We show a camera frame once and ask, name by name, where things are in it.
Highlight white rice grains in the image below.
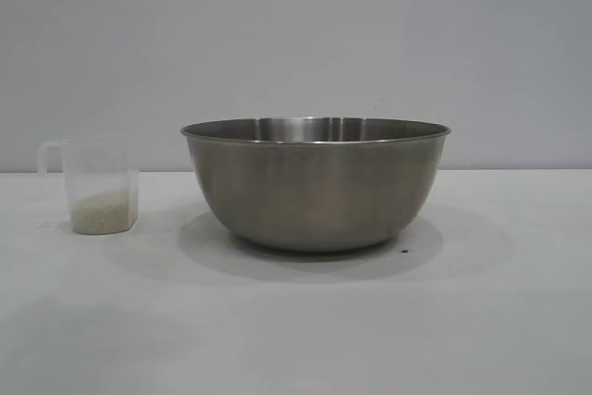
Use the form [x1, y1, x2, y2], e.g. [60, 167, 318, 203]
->
[71, 187, 139, 234]

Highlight stainless steel mixing bowl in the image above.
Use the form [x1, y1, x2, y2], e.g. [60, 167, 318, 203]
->
[179, 116, 451, 254]

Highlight translucent plastic measuring cup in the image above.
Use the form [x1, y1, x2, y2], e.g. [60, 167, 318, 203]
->
[36, 137, 141, 235]

